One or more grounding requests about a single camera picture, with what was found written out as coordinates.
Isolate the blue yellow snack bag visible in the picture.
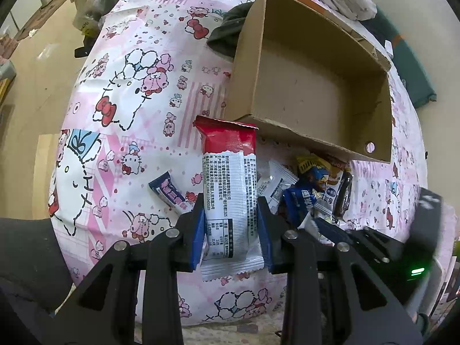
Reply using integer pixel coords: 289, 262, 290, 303
278, 154, 331, 227

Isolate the red white snack bar wrapper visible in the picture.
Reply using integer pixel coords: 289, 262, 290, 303
194, 116, 264, 281

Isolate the blue pink candy stick pack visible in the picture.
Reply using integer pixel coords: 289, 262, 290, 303
149, 172, 193, 215

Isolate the dark brown snack packet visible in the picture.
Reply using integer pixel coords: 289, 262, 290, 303
334, 171, 352, 218

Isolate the white barcode snack packet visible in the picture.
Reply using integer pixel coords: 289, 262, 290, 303
256, 160, 299, 214

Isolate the pink cartoon print tablecloth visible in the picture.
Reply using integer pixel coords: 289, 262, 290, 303
48, 0, 427, 325

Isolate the teal sofa cushion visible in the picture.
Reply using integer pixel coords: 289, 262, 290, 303
362, 7, 437, 108

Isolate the brown cardboard box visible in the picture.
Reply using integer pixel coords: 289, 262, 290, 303
224, 0, 392, 162

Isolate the black cloth beside box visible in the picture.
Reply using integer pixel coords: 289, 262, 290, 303
207, 2, 253, 60

